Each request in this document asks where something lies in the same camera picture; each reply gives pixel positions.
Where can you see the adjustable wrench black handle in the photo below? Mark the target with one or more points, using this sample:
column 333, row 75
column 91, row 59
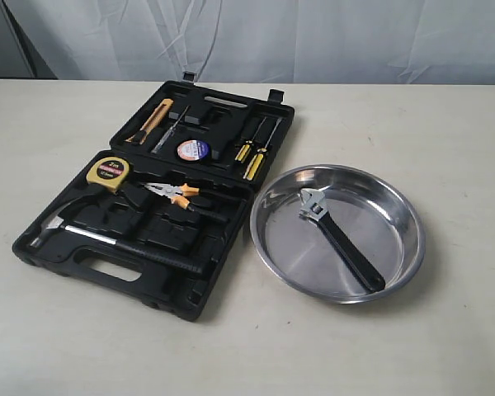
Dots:
column 314, row 208

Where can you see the black plastic tool case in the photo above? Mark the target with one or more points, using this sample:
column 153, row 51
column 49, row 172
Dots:
column 137, row 215

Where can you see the long yellow black screwdriver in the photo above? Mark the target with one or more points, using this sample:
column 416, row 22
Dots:
column 259, row 157

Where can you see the short yellow black screwdriver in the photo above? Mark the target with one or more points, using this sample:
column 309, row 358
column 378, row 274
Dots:
column 247, row 137

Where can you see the black electrical tape roll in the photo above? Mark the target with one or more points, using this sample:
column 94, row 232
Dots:
column 193, row 150

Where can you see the clear test pen screwdriver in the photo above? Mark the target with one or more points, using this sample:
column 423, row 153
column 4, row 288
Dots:
column 170, row 131

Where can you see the yellow utility knife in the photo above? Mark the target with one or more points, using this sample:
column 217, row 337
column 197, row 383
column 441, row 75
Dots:
column 152, row 122

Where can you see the round stainless steel tray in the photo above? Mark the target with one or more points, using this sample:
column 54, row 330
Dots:
column 380, row 221

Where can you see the yellow tape measure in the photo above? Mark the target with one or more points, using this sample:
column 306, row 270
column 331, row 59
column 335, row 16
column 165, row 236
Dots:
column 109, row 172

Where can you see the white wrinkled backdrop curtain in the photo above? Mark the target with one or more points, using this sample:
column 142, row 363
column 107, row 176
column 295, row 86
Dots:
column 407, row 42

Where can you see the orange handled pliers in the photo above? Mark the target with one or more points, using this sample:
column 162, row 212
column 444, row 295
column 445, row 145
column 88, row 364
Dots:
column 180, row 196

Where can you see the black handled claw hammer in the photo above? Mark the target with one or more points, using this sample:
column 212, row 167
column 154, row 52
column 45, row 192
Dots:
column 55, row 222

